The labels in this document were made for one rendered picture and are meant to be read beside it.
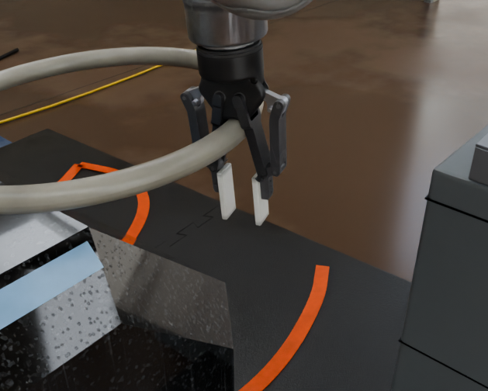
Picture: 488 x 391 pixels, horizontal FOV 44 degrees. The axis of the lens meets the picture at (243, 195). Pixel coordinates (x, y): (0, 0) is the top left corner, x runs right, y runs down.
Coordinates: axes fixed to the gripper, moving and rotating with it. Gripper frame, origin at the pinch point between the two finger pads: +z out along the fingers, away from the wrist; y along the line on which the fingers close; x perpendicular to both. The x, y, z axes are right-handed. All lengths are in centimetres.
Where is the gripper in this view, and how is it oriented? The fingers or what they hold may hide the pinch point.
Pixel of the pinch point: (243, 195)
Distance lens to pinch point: 77.9
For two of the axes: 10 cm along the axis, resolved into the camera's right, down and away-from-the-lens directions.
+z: 0.8, 8.6, 5.1
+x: -4.0, 5.0, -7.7
